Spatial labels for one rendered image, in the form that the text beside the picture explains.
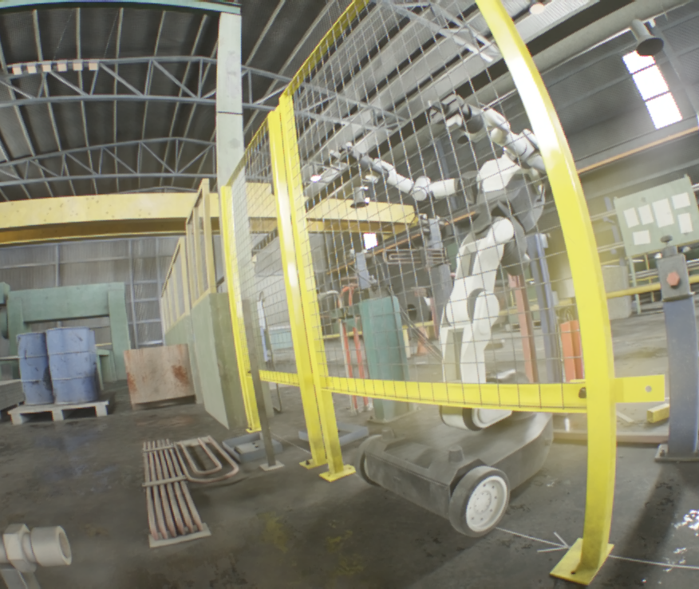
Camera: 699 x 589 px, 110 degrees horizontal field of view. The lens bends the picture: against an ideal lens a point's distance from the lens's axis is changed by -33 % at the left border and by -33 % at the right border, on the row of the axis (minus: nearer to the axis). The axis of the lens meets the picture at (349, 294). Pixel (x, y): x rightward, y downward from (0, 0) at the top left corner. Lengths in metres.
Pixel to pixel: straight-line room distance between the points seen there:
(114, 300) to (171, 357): 6.64
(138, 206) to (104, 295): 4.16
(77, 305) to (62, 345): 6.55
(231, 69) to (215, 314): 2.42
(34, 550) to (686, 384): 1.83
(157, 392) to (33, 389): 1.69
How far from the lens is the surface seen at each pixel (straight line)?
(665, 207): 6.72
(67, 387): 4.54
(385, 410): 2.33
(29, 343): 4.97
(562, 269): 2.07
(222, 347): 2.73
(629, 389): 0.77
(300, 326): 1.66
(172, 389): 4.33
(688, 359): 1.34
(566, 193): 0.73
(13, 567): 1.07
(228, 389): 2.75
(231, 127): 3.46
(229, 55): 4.05
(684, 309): 1.32
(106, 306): 10.90
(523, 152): 1.41
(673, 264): 1.28
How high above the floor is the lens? 0.63
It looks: 5 degrees up
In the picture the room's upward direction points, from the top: 9 degrees counter-clockwise
